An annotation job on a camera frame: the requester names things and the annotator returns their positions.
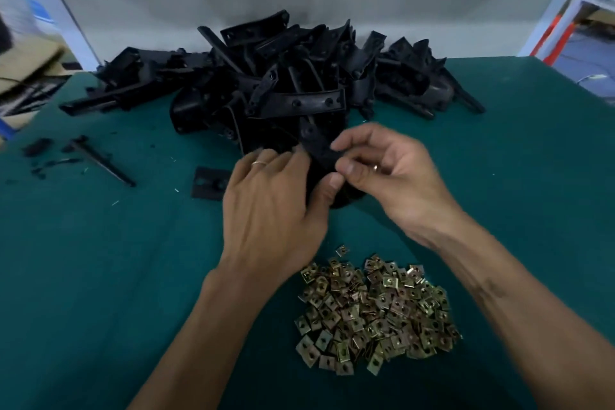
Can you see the white printed sack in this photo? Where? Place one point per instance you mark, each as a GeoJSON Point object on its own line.
{"type": "Point", "coordinates": [24, 1]}

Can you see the pile of black plastic brackets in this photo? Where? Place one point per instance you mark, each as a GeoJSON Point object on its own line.
{"type": "Point", "coordinates": [269, 78]}

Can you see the person's right forearm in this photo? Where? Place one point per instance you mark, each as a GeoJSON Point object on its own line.
{"type": "Point", "coordinates": [528, 318]}

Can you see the person's right hand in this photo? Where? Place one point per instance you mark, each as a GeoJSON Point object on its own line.
{"type": "Point", "coordinates": [408, 184]}

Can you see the person's left hand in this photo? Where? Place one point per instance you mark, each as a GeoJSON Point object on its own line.
{"type": "Point", "coordinates": [269, 222]}

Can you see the white metal rack frame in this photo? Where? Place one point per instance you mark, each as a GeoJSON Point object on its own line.
{"type": "Point", "coordinates": [553, 1]}

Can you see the black plastic bracket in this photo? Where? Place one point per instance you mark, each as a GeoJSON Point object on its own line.
{"type": "Point", "coordinates": [468, 97]}
{"type": "Point", "coordinates": [209, 184]}

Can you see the thin black plastic strip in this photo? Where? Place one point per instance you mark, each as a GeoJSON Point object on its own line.
{"type": "Point", "coordinates": [101, 162]}

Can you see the pile of brass clip nuts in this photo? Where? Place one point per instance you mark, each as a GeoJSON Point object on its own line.
{"type": "Point", "coordinates": [380, 314]}

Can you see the white metal post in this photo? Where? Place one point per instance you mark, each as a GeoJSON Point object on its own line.
{"type": "Point", "coordinates": [72, 20]}

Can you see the small black plastic scrap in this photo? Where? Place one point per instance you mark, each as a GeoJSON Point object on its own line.
{"type": "Point", "coordinates": [38, 147]}

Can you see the brown cardboard piece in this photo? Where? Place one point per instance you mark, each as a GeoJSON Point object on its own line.
{"type": "Point", "coordinates": [29, 64]}

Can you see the green table cloth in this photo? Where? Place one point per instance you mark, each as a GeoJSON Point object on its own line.
{"type": "Point", "coordinates": [96, 280]}

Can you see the person's left forearm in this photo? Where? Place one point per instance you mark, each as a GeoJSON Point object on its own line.
{"type": "Point", "coordinates": [211, 347]}

